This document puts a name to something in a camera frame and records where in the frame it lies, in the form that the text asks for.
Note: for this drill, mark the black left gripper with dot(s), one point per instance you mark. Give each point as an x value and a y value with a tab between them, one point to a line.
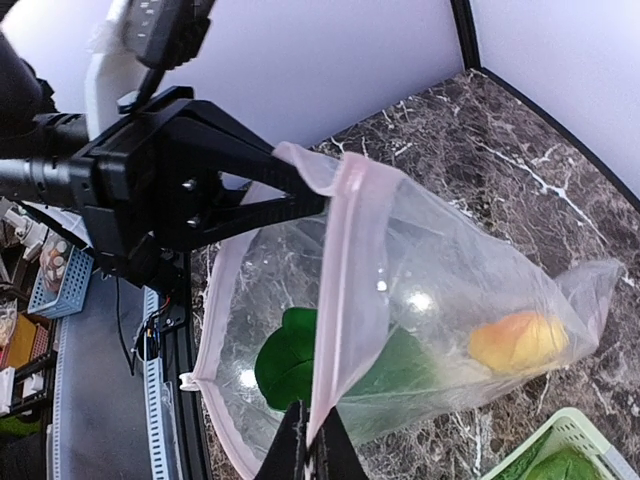
149	186

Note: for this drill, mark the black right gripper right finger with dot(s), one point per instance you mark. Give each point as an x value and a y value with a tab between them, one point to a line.
334	455

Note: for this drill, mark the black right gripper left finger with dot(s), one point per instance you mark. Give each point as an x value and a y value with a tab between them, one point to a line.
286	458

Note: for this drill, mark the green white bok choy toy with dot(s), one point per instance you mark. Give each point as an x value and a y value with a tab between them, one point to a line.
285	365

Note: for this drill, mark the clear zip top bag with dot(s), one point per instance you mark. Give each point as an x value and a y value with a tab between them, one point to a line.
384	252

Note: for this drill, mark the orange yellow toy food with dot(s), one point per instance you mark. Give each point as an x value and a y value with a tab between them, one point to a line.
518	342

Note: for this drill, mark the dark green cucumber toy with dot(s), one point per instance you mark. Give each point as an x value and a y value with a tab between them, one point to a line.
516	468

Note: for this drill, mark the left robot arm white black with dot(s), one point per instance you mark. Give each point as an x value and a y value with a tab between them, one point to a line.
40	150

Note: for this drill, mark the blue plastic basket background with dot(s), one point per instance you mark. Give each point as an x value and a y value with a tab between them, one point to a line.
70	296

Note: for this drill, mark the green pepper toy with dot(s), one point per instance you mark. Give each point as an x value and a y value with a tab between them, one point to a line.
565	464

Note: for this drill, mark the pale green plastic basket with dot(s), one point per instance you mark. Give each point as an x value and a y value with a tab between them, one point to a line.
566	446

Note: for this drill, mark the white slotted cable duct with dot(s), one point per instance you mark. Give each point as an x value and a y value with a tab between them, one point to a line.
110	421

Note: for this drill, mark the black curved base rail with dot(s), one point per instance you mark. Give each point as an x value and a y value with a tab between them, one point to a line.
166	352

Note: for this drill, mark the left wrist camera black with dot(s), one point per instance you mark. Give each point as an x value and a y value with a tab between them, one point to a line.
134	47

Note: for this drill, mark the left black frame post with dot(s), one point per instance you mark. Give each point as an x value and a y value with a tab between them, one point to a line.
465	27

